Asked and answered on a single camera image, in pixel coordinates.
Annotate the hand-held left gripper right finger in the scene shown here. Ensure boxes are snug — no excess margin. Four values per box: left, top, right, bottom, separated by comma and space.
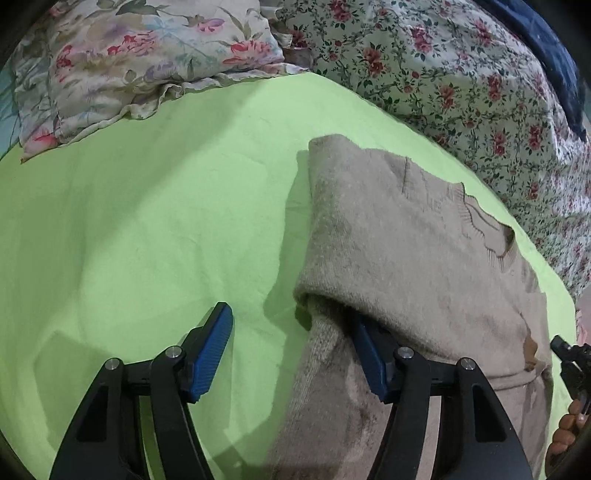
349, 312, 535, 480

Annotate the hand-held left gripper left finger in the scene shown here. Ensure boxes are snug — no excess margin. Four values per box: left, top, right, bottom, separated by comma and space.
48, 302, 234, 480

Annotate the beige knit sweater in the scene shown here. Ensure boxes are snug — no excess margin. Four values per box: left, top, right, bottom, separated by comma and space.
264, 134, 554, 480

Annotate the person's right hand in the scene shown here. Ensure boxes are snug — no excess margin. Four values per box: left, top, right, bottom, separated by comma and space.
545, 401, 588, 477

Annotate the green bed sheet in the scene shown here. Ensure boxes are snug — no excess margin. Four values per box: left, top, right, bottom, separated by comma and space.
0, 72, 579, 480

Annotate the floral blanket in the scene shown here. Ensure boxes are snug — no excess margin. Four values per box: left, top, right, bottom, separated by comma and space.
270, 0, 591, 305

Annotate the floral pillow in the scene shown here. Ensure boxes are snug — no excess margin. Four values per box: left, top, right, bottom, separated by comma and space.
13, 0, 309, 163

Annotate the dark blue cloth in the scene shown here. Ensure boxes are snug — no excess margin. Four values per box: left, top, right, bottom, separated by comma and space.
475, 0, 591, 139

